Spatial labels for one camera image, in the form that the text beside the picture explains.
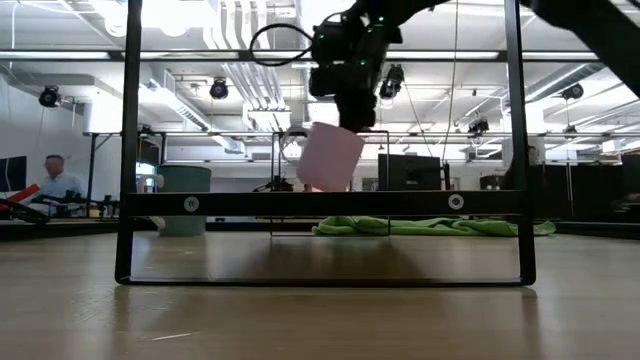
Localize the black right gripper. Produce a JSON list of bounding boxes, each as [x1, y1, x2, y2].
[[308, 12, 405, 134]]

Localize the pink cup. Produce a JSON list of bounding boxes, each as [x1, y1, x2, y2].
[[295, 121, 366, 193]]

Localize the black monitor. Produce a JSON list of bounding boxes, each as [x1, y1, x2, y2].
[[377, 153, 444, 192]]

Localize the green cloth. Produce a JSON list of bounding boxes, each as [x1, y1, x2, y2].
[[311, 215, 557, 238]]

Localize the person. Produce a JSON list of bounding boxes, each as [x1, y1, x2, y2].
[[28, 153, 87, 217]]

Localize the red bar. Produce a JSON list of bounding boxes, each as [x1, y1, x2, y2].
[[0, 183, 41, 212]]

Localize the black curved object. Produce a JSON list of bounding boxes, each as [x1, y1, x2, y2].
[[0, 198, 51, 225]]

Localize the black ceiling camera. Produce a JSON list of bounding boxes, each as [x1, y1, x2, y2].
[[378, 63, 406, 100]]

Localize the black metal shelf frame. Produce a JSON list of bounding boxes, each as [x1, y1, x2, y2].
[[113, 0, 537, 287]]

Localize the black cable loop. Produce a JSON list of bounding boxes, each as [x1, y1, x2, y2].
[[248, 22, 321, 68]]

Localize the black partition wall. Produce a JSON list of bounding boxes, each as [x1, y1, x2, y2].
[[528, 153, 640, 222]]

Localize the black wall screen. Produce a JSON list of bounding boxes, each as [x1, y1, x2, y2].
[[0, 155, 28, 193]]

